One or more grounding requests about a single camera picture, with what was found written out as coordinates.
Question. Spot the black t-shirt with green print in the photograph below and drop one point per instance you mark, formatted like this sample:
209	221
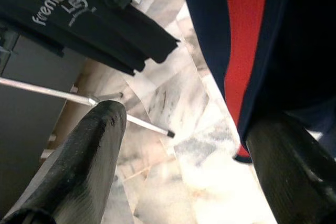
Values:
78	24

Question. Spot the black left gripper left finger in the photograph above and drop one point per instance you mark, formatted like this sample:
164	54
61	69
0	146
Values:
78	161

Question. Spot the dark garment with red stripe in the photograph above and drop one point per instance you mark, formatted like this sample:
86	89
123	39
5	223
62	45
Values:
244	51

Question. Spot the black tv cabinet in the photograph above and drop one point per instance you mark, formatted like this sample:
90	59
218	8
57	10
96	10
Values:
26	103

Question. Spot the silver metal clothes rack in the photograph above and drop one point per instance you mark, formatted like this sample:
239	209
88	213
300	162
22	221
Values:
52	92

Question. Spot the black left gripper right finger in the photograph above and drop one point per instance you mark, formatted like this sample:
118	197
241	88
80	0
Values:
294	176

